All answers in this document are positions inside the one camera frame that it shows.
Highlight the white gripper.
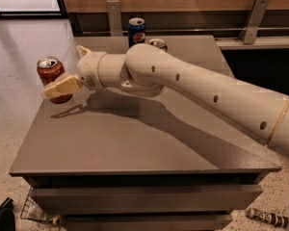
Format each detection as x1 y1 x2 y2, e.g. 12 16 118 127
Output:
40 45 106 99

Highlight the red coca-cola can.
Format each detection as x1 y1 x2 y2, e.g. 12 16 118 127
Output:
37 56 73 104

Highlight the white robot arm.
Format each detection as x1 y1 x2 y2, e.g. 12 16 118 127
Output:
41 43 289 158

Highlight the blue pepsi can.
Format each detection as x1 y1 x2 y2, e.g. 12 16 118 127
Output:
128 17 145 46

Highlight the green soda can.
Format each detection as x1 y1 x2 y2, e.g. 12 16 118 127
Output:
149 38 168 52

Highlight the black object on floor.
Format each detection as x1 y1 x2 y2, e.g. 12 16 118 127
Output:
0 197 15 231

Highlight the black and white checkered stick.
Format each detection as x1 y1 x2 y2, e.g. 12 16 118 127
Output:
245 208 289 228

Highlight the left metal wall bracket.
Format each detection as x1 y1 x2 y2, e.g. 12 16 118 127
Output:
106 0 122 37

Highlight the metal wall bracket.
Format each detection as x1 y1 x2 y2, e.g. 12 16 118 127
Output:
239 0 271 44
106 0 122 37

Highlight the wire basket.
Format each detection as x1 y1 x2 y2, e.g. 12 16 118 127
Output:
20 189 61 225

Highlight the right metal wall bracket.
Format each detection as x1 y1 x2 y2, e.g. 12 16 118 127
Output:
239 0 271 44

